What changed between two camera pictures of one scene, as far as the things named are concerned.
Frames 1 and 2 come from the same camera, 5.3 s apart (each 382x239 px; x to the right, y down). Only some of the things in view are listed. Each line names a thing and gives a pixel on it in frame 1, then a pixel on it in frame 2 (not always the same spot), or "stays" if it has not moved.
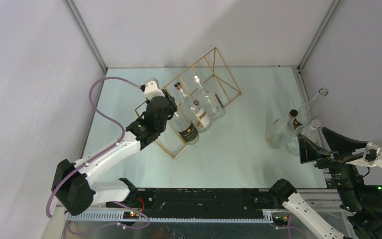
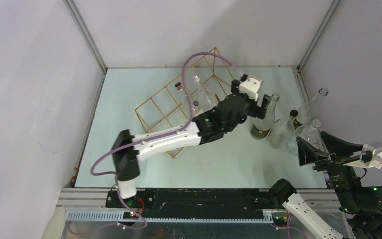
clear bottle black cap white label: x=195 y=111 stays
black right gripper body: x=337 y=167 stays
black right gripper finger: x=309 y=152 stays
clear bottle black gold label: x=188 y=131 → x=261 y=127
